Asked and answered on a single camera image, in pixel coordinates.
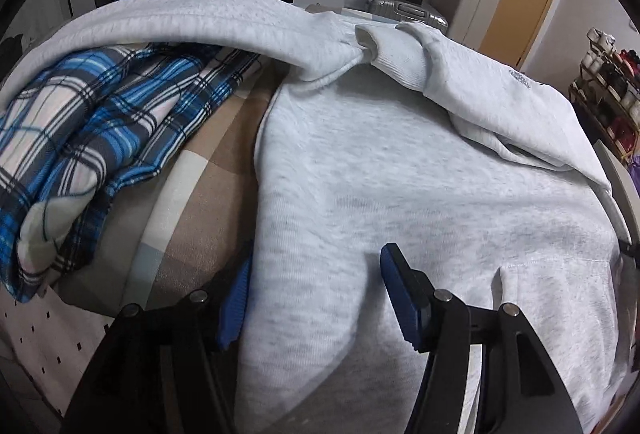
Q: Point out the shoe rack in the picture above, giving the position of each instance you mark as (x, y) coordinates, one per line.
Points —
(610, 83)

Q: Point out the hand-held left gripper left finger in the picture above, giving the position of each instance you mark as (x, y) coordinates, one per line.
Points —
(235, 304)

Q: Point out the purple cloth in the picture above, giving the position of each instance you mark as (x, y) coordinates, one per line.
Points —
(635, 176)

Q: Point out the silver suitcase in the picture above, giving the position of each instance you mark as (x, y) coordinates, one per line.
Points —
(400, 8)

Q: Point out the checked bed sheet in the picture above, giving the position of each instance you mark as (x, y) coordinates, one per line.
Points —
(200, 194)

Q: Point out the blue plaid shirt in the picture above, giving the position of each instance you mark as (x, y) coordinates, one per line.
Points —
(100, 113)

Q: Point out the light grey hoodie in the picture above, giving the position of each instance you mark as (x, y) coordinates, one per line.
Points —
(375, 163)

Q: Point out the white cabinet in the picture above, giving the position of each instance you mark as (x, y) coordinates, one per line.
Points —
(470, 3)

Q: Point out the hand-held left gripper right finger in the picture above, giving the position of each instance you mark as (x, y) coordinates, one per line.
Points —
(400, 294)

